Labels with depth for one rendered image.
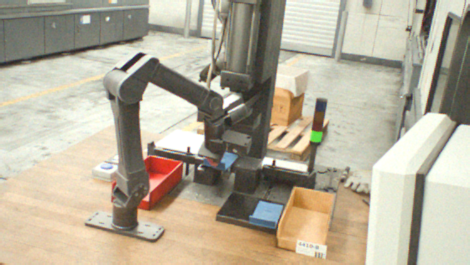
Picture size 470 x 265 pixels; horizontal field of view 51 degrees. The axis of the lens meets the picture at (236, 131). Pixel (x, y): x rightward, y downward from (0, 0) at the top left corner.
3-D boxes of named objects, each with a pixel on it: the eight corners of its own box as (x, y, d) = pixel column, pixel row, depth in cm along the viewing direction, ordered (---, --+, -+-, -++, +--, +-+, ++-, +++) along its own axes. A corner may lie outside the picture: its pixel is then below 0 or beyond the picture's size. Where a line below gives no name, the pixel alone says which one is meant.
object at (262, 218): (248, 226, 131) (249, 215, 131) (259, 202, 146) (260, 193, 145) (274, 231, 130) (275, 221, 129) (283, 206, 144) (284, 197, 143)
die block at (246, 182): (192, 182, 159) (194, 160, 156) (202, 171, 168) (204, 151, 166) (253, 194, 154) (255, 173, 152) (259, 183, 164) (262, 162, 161)
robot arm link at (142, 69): (211, 90, 137) (121, 41, 116) (230, 98, 130) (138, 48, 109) (191, 129, 137) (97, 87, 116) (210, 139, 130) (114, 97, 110)
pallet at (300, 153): (242, 113, 566) (242, 101, 561) (327, 132, 534) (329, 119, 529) (195, 142, 458) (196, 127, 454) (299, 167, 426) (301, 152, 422)
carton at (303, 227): (274, 250, 126) (279, 223, 124) (290, 209, 150) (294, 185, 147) (324, 262, 124) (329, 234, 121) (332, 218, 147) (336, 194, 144)
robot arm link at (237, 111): (233, 111, 145) (224, 75, 138) (252, 121, 138) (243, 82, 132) (201, 130, 139) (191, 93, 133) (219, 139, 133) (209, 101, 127)
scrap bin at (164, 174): (111, 202, 140) (111, 183, 138) (148, 171, 163) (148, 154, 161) (149, 211, 137) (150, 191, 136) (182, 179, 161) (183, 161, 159)
